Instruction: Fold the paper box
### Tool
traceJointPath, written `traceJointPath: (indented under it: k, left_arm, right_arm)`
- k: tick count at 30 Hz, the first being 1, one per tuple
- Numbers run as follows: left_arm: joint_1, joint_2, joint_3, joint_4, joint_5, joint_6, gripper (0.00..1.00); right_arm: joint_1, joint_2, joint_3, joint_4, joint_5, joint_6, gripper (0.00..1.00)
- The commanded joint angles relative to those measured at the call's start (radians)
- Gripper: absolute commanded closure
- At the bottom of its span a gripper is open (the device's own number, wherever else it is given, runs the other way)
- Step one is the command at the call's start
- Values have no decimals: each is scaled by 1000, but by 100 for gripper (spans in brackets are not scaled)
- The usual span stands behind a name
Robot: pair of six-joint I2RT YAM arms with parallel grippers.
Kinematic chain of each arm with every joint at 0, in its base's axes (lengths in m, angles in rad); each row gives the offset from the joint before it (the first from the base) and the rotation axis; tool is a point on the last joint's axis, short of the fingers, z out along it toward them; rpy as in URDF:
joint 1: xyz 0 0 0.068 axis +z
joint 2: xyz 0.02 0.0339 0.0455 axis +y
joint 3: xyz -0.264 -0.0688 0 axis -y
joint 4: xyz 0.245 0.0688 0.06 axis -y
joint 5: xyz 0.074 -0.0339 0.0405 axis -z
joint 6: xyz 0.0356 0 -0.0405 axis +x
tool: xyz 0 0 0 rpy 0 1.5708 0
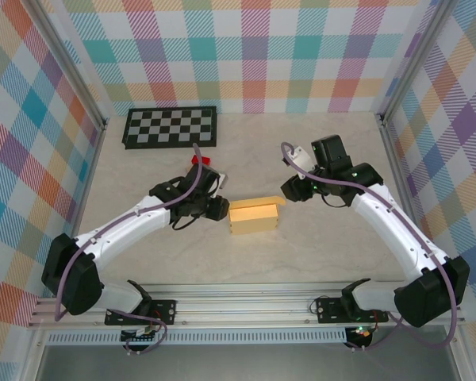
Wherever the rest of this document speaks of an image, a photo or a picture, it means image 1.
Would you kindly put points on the yellow paper box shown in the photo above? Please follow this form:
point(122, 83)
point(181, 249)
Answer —
point(254, 222)

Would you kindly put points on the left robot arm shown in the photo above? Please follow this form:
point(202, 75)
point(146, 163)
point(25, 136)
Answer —
point(119, 234)

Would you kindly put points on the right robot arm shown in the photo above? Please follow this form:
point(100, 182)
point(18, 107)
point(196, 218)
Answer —
point(392, 234)

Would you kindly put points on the red toy brick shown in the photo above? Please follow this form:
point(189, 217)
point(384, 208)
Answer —
point(205, 160)

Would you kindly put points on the black chessboard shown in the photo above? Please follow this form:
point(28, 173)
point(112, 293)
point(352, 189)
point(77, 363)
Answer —
point(170, 128)

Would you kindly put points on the small circuit board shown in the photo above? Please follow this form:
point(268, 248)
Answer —
point(361, 331)
point(139, 335)

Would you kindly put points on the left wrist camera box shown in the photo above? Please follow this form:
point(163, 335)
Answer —
point(222, 179)

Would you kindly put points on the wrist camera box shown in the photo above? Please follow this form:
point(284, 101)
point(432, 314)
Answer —
point(222, 179)
point(301, 158)

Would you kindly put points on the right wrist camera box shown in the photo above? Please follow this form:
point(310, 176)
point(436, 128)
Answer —
point(301, 158)

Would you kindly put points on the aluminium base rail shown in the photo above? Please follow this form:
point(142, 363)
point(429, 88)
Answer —
point(242, 305)

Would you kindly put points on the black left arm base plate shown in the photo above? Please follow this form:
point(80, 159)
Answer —
point(166, 311)

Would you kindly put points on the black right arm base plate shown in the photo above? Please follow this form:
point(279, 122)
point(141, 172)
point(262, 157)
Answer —
point(329, 311)

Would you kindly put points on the aluminium frame post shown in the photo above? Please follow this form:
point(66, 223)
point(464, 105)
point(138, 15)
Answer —
point(412, 67)
point(71, 67)

